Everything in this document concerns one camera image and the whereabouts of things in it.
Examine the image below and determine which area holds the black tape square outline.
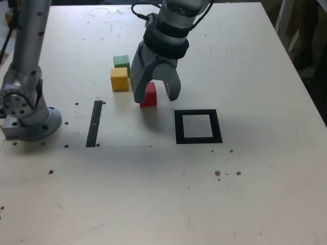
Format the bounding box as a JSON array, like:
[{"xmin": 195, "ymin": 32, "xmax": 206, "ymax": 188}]
[{"xmin": 174, "ymin": 109, "xmax": 223, "ymax": 144}]

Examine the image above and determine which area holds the white background frame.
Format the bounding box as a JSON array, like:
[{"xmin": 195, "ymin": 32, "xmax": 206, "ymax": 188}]
[{"xmin": 275, "ymin": 0, "xmax": 300, "ymax": 53}]

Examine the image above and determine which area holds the yellow cube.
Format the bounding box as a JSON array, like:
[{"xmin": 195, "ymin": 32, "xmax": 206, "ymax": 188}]
[{"xmin": 110, "ymin": 67, "xmax": 129, "ymax": 92}]

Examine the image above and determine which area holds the red cube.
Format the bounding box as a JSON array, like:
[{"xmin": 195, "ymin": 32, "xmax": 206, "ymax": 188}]
[{"xmin": 139, "ymin": 82, "xmax": 157, "ymax": 108}]

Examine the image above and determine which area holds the dark background furniture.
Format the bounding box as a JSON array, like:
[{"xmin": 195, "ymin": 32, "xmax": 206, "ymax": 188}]
[{"xmin": 293, "ymin": 0, "xmax": 327, "ymax": 77}]

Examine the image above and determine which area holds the green cube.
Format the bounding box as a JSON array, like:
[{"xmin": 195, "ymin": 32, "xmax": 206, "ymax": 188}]
[{"xmin": 113, "ymin": 55, "xmax": 132, "ymax": 77}]

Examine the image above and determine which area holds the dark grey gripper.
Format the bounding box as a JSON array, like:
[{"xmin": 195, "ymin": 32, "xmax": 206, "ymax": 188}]
[{"xmin": 130, "ymin": 42, "xmax": 183, "ymax": 104}]

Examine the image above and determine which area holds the black tape strip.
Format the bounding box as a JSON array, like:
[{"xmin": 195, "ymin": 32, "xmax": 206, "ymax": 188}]
[{"xmin": 85, "ymin": 100, "xmax": 103, "ymax": 148}]

